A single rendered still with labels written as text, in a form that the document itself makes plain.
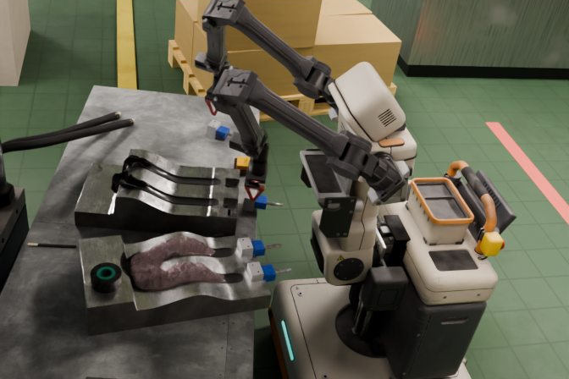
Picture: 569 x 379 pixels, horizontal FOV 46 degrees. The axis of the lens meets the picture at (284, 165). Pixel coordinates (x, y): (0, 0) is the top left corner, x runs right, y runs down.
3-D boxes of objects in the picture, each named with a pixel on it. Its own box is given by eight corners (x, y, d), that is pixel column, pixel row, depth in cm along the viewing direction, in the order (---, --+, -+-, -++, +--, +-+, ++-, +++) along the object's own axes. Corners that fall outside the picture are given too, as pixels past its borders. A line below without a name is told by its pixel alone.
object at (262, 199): (282, 206, 229) (284, 194, 226) (281, 216, 225) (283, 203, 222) (245, 201, 229) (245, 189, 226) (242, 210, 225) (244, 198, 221)
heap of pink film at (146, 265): (212, 244, 200) (214, 225, 196) (227, 287, 187) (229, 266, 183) (125, 255, 192) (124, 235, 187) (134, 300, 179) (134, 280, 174)
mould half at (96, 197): (237, 189, 233) (240, 158, 226) (234, 239, 212) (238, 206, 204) (92, 176, 229) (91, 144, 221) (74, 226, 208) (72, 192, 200)
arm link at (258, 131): (226, 106, 167) (245, 69, 170) (207, 98, 169) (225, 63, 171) (258, 162, 207) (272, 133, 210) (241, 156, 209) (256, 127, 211)
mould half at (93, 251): (245, 246, 210) (248, 220, 204) (269, 307, 191) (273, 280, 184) (80, 267, 194) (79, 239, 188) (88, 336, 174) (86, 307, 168)
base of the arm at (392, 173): (406, 183, 179) (392, 157, 188) (388, 168, 174) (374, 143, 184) (383, 203, 181) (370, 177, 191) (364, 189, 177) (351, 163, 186)
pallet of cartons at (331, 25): (178, 128, 406) (183, -3, 358) (165, 44, 495) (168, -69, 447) (404, 127, 442) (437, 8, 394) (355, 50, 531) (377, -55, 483)
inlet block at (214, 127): (242, 140, 259) (243, 129, 256) (237, 146, 255) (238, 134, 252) (212, 130, 262) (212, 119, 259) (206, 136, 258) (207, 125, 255)
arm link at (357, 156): (374, 179, 178) (382, 162, 180) (350, 162, 173) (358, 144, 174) (351, 178, 186) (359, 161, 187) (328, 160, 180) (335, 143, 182)
